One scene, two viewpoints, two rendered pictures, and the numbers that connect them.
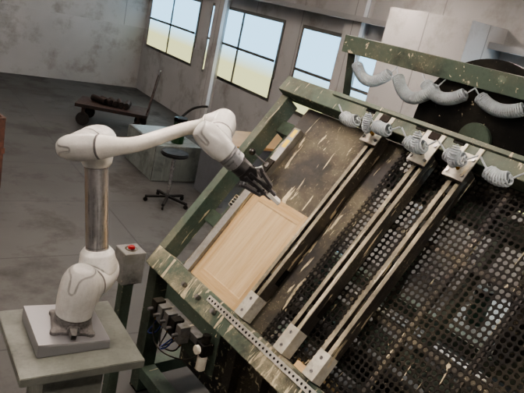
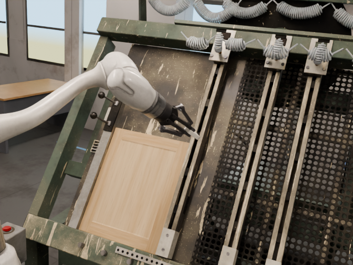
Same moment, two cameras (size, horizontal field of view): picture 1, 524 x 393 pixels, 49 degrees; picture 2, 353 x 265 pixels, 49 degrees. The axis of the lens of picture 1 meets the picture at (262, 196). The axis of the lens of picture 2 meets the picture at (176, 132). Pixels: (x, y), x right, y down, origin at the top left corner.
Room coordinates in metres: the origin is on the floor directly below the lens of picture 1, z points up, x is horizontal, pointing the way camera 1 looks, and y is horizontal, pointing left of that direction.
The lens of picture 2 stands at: (0.98, 0.66, 1.98)
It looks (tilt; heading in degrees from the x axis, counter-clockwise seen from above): 17 degrees down; 333
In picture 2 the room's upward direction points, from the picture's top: 5 degrees clockwise
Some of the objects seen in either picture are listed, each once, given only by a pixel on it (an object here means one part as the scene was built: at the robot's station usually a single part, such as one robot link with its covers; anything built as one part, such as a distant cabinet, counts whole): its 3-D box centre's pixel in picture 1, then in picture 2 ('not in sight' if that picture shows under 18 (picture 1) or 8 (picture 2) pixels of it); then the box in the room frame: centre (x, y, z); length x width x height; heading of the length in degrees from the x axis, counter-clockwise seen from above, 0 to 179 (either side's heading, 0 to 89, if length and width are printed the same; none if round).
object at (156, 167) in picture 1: (171, 135); not in sight; (7.32, 1.32, 0.46); 0.96 x 0.79 x 0.92; 36
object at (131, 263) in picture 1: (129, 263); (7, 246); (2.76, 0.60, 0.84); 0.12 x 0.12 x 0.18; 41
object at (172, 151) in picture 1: (169, 177); not in sight; (6.09, 1.04, 0.30); 0.50 x 0.48 x 0.60; 128
